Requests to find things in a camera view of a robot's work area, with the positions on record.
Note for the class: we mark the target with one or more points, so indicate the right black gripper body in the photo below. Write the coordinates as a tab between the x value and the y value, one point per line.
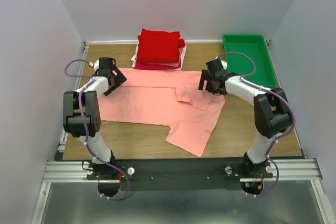
211	88

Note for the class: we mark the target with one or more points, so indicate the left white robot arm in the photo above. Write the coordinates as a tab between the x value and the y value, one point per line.
81	114

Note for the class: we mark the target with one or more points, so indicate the aluminium frame rail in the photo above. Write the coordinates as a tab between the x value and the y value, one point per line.
56	171

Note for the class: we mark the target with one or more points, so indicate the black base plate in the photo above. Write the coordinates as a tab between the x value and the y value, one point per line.
176	174

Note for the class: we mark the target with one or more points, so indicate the red folded shirt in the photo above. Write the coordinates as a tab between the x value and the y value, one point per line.
157	46

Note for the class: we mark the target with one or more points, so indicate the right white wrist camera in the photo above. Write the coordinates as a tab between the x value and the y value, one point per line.
223	65

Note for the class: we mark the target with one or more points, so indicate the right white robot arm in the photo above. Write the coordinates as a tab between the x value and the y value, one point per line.
273	116

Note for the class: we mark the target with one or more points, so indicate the magenta folded shirt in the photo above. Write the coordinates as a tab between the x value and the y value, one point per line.
155	66

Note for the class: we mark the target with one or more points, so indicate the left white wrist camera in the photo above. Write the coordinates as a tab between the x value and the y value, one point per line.
94	65

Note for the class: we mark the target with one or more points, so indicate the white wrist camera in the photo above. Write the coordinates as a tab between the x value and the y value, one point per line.
94	65
223	65

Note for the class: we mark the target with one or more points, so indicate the pink polo shirt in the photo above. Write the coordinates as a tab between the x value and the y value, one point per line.
168	98

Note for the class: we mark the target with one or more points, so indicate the green plastic tray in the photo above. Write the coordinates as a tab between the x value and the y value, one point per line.
248	52

